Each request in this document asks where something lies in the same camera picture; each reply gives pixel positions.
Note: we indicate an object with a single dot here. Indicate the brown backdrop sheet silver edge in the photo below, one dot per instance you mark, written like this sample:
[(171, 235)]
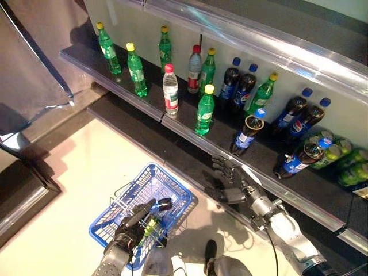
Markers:
[(34, 72)]

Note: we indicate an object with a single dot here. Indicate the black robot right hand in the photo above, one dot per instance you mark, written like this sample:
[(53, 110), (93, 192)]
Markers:
[(235, 184)]

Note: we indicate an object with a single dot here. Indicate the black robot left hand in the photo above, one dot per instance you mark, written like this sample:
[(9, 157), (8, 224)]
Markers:
[(129, 233)]

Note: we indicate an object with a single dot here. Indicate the green Sprite bottle yellow cap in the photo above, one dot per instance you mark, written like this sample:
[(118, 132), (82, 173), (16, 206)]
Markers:
[(137, 74), (109, 51), (204, 115), (263, 95), (165, 51), (207, 74)]

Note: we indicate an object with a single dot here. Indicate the dark grey shelf board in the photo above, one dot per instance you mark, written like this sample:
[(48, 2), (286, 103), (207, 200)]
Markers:
[(302, 20)]

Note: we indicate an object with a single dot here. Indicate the black shelf base plinth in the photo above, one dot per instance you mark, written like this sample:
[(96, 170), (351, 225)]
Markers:
[(149, 138)]

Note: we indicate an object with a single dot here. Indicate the Pepsi cola bottle blue cap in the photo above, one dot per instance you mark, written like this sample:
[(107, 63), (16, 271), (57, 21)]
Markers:
[(304, 123), (243, 92), (290, 115), (228, 83)]

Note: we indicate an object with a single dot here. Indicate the white shelf back panel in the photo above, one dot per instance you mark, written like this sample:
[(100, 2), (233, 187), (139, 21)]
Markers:
[(138, 26)]

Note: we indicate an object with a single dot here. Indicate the black glossy counter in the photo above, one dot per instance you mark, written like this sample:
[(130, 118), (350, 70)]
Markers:
[(26, 195)]

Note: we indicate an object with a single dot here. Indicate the clear plastic shelf edge rail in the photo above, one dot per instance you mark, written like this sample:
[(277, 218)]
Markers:
[(201, 144), (258, 43), (115, 89), (353, 241)]

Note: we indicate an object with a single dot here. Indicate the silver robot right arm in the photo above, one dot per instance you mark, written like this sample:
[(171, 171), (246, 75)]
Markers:
[(281, 227)]

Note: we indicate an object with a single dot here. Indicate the black glossy shelf board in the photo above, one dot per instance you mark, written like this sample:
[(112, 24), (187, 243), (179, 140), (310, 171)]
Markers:
[(221, 129)]

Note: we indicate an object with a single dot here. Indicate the blue plastic shopping basket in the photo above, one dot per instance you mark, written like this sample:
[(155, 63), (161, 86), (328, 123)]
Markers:
[(172, 180)]

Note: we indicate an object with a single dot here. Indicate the clear water bottle red cap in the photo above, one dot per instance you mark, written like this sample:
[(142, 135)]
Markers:
[(194, 72), (171, 95)]

